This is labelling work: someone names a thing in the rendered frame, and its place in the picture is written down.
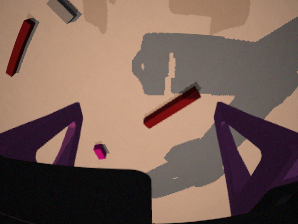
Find dark magenta rod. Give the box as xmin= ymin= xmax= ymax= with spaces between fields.
xmin=94 ymin=144 xmax=107 ymax=159

